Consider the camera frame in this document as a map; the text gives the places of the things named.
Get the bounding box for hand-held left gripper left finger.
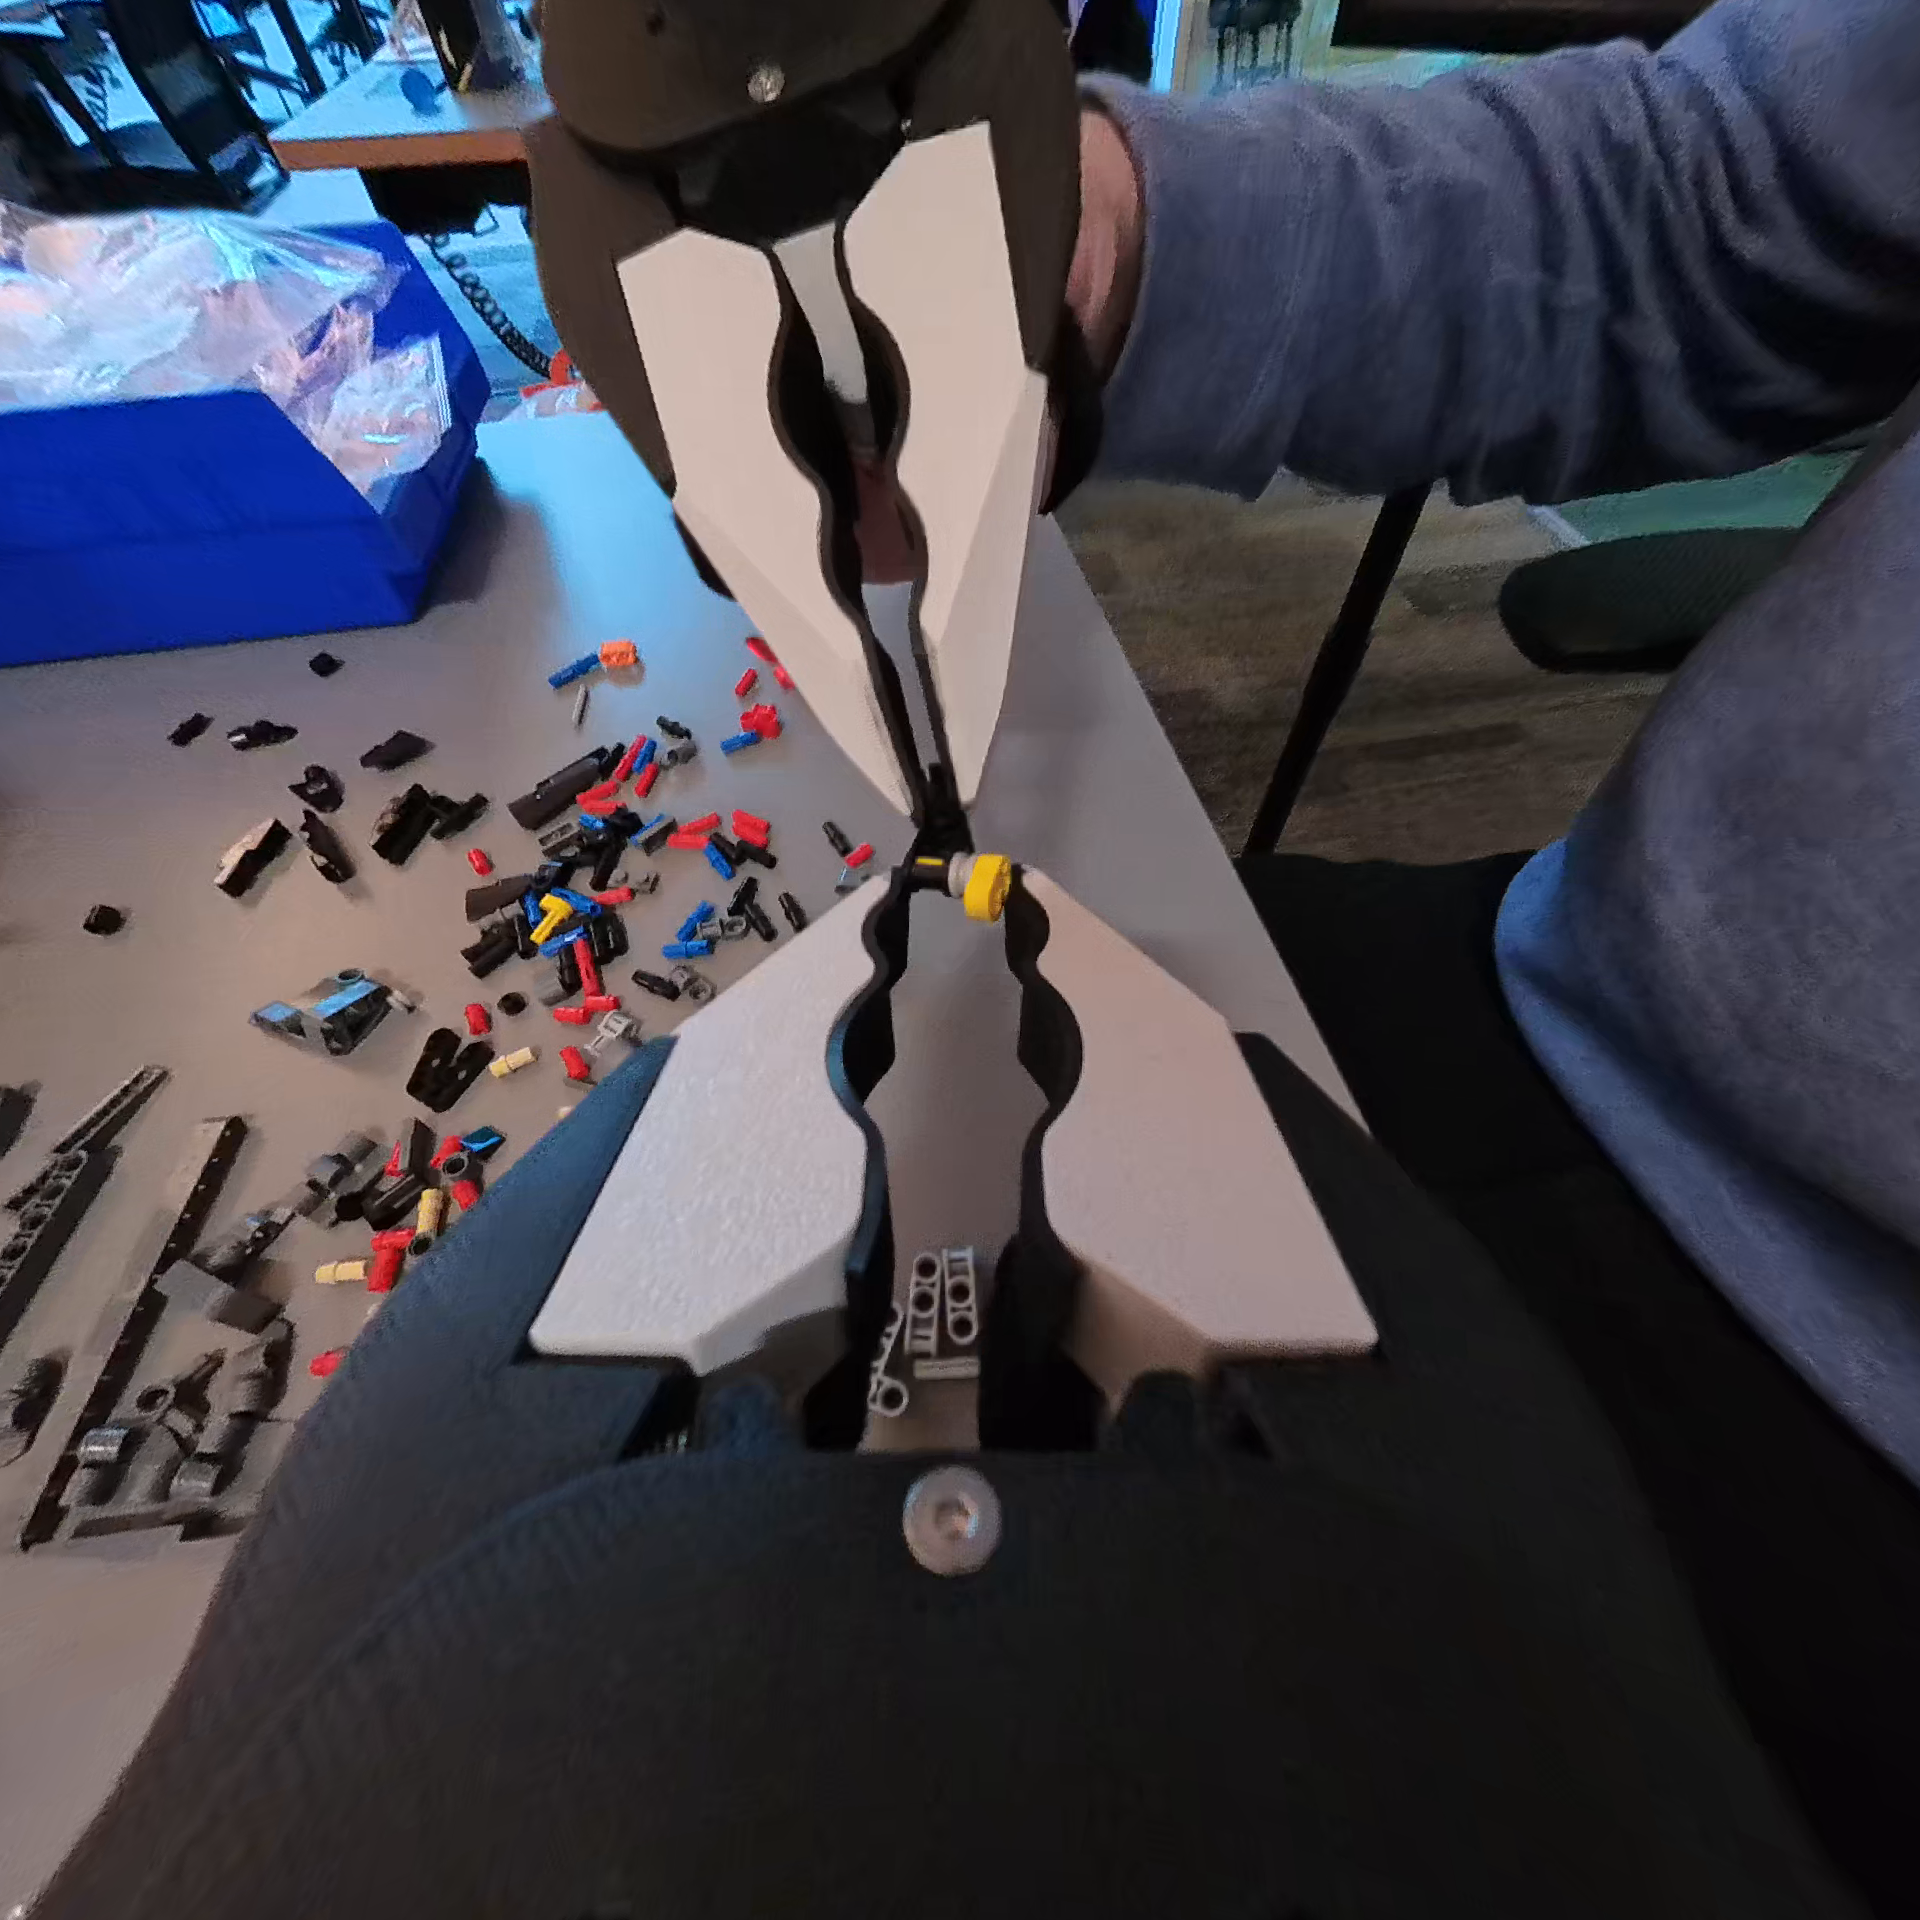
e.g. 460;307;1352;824
529;871;921;1369

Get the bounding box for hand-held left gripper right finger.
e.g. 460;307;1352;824
997;867;1382;1395

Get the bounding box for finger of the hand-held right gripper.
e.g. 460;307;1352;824
840;120;1055;813
615;226;934;829

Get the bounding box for small black yellow lego assembly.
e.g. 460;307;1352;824
891;765;1022;924

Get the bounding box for person's right forearm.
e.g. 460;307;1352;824
1081;0;1920;512

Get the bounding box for pile of small lego pieces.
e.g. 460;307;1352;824
82;638;888;1374

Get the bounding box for blue black lego connector piece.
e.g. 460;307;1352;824
252;973;417;1060

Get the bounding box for long dark thin lego bar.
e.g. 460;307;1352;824
18;1114;251;1551

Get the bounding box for dark grey lego connectors cluster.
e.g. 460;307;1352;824
66;1260;296;1544

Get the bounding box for long dark lego beam with holes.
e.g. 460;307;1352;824
0;1065;169;1353

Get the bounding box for person's right hand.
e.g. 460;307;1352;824
1068;106;1150;378

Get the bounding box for black standing device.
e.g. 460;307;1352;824
411;0;528;95

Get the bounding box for wooden background desk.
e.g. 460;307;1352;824
269;53;557;175

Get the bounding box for person's dark trouser legs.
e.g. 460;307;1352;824
1238;847;1920;1920

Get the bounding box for black table leg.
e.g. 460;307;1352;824
1243;477;1435;860

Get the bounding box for black office chair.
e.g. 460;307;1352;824
92;0;286;214
0;0;109;168

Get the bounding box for blue plastic bin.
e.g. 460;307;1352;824
0;223;496;668

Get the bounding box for clear plastic bags bundle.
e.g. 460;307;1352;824
0;196;453;497

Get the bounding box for person's dark shoe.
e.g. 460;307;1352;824
1499;525;1811;672

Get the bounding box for black coiled cable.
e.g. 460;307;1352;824
426;226;557;378

